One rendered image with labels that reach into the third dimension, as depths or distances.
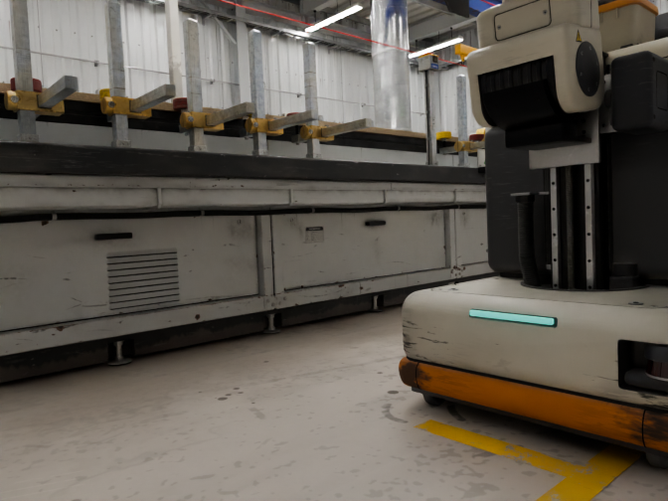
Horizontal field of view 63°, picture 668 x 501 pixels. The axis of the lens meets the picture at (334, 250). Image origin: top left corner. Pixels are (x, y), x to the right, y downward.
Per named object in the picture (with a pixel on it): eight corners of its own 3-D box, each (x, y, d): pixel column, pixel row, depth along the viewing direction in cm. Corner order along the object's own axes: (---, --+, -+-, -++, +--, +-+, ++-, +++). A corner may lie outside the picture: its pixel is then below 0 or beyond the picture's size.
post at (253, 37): (267, 165, 197) (260, 30, 194) (259, 165, 194) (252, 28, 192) (261, 166, 199) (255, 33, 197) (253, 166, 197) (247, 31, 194)
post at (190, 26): (205, 166, 180) (197, 18, 178) (196, 166, 178) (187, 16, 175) (200, 168, 183) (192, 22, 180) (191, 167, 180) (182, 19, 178)
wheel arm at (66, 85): (80, 92, 130) (79, 75, 130) (65, 91, 128) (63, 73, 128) (33, 122, 163) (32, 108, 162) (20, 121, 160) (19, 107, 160)
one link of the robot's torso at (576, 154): (541, 170, 132) (539, 67, 131) (673, 156, 111) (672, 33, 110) (478, 166, 114) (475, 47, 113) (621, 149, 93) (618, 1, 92)
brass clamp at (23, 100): (65, 112, 150) (64, 94, 150) (9, 107, 141) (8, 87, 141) (59, 116, 155) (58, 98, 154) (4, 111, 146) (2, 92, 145)
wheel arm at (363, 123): (372, 129, 197) (371, 117, 196) (365, 128, 194) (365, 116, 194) (297, 145, 229) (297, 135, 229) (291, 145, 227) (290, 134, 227)
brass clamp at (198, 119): (225, 129, 183) (224, 114, 183) (187, 125, 174) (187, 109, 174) (215, 132, 188) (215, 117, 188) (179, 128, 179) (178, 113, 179)
